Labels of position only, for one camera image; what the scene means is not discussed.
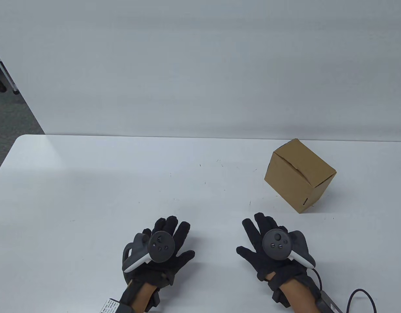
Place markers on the person's right hand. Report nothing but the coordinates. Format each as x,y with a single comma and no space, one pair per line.
252,257

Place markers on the person's left hand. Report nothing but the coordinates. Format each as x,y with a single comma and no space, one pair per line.
182,257

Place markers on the brown cardboard mailer box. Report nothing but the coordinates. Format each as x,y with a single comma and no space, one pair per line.
295,176

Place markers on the person's right forearm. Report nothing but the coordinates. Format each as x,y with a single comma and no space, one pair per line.
295,296

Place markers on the grey white controller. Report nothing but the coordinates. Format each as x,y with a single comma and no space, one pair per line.
275,244
161,246

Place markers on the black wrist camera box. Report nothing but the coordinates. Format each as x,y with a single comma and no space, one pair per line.
327,303
110,306

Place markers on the white metal cart frame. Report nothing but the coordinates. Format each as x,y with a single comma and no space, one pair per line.
6,73

